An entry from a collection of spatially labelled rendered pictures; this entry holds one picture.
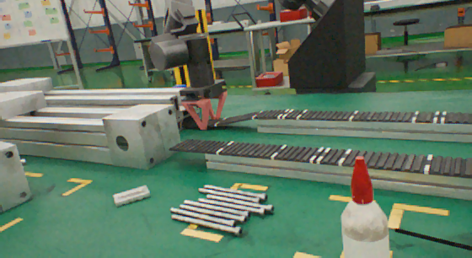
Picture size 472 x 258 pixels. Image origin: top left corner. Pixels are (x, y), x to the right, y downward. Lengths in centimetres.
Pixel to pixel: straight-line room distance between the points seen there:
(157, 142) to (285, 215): 32
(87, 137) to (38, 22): 580
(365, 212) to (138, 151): 46
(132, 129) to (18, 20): 609
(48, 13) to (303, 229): 614
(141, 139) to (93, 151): 14
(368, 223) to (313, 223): 14
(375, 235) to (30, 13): 642
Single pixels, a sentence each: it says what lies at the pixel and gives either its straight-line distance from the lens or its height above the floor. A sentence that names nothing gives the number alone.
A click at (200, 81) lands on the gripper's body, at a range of 84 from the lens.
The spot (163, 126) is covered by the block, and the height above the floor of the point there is 84.
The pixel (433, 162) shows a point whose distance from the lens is 55.
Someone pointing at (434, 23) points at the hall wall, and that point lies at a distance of 824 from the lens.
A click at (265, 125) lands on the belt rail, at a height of 79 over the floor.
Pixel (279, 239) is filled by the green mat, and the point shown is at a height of 78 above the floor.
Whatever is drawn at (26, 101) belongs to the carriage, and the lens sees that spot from 104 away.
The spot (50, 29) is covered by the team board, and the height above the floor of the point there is 112.
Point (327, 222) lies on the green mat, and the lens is 47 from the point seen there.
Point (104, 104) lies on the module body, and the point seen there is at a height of 84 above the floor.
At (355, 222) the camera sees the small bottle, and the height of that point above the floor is 85.
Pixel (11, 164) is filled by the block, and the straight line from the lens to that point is 70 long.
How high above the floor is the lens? 103
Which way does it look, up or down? 16 degrees down
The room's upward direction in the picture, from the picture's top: 8 degrees counter-clockwise
